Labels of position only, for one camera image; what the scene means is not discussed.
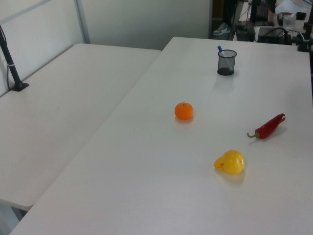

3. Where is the black camera stand clamp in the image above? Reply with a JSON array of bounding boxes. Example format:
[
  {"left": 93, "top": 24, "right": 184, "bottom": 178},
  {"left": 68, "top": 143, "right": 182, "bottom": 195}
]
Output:
[{"left": 296, "top": 0, "right": 313, "bottom": 52}]

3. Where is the yellow toy pear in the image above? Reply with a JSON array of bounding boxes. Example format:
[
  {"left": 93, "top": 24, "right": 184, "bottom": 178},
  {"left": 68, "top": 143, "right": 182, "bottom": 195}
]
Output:
[{"left": 214, "top": 149, "right": 246, "bottom": 175}]

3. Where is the black mesh pen cup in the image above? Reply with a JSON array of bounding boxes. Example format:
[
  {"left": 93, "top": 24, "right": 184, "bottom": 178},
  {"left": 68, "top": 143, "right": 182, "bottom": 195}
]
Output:
[{"left": 217, "top": 49, "right": 238, "bottom": 76}]

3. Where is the black electronics box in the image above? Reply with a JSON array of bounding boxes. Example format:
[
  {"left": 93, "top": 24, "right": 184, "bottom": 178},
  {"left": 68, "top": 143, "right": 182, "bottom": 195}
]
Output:
[{"left": 235, "top": 20, "right": 256, "bottom": 42}]

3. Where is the white sneaker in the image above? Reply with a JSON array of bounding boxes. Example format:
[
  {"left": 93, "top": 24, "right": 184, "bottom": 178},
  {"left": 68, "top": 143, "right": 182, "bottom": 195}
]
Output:
[{"left": 212, "top": 23, "right": 232, "bottom": 36}]

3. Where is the clear plastic container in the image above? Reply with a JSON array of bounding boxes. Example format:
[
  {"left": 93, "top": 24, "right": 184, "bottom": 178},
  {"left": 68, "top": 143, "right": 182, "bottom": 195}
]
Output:
[{"left": 281, "top": 14, "right": 296, "bottom": 28}]

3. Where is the black pole with base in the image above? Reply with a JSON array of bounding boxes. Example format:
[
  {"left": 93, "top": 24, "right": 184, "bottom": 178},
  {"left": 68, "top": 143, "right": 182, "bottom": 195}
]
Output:
[{"left": 0, "top": 23, "right": 30, "bottom": 92}]

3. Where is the blue and white marker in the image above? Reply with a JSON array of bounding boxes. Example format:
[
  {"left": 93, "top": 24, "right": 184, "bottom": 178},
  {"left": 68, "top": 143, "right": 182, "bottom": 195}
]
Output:
[{"left": 217, "top": 45, "right": 231, "bottom": 71}]

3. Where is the grey partition frame post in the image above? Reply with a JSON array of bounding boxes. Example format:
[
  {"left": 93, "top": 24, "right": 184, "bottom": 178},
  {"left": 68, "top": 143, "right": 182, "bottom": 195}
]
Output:
[{"left": 74, "top": 0, "right": 91, "bottom": 45}]

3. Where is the orange mandarin fruit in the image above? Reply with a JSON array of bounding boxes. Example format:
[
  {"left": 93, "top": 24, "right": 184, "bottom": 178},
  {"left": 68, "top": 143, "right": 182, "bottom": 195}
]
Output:
[{"left": 174, "top": 101, "right": 194, "bottom": 121}]

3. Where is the red chili pepper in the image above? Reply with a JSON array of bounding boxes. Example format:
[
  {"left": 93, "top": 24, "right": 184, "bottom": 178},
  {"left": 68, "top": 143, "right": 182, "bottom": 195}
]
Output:
[{"left": 246, "top": 113, "right": 286, "bottom": 140}]

